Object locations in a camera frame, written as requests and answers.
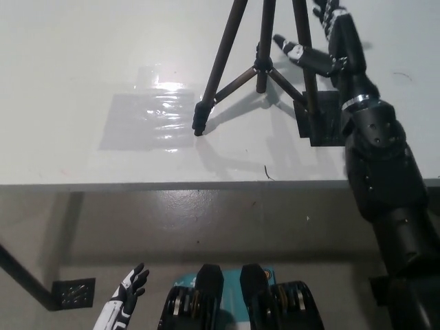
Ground black tape patch on table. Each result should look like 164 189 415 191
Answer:
292 90 349 148

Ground bronze and black camera tripod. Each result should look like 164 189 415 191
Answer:
191 0 320 137

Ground clear tape patch on table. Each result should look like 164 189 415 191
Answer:
99 63 197 153

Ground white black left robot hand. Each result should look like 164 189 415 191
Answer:
93 263 151 330

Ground black metal table leg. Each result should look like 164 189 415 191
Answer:
0 242 60 311

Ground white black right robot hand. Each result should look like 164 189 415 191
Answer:
273 0 379 106

